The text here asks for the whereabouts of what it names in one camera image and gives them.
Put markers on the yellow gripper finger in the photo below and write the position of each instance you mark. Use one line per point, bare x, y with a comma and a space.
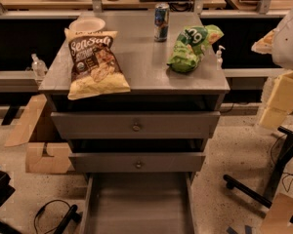
264, 45

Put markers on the green rice chip bag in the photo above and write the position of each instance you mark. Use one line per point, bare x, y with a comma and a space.
190, 46

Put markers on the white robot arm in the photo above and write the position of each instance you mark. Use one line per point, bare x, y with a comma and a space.
278, 43

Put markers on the grey drawer cabinet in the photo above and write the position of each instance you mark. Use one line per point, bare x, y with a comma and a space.
154, 87

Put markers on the yellow sea salt chip bag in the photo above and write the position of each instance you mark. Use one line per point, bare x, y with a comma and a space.
95, 69

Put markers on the grey middle drawer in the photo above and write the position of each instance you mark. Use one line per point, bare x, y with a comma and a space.
137, 162

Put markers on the grey open bottom drawer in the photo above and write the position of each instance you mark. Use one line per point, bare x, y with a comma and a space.
145, 203

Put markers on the grey top drawer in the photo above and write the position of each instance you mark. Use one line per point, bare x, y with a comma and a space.
138, 125

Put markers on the small white pump bottle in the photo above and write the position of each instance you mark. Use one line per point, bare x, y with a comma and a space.
219, 56

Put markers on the blue drink can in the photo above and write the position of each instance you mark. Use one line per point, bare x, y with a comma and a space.
161, 21

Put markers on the cardboard box bottom right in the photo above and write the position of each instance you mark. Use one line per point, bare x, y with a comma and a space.
279, 218

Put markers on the white paper bowl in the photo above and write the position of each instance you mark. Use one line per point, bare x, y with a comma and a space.
87, 24

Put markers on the clear sanitizer bottle left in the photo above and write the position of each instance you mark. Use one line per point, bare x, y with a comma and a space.
39, 67

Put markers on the brown cardboard box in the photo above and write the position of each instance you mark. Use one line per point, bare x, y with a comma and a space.
45, 151

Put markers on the black chair base left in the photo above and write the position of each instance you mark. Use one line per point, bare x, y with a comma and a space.
6, 191

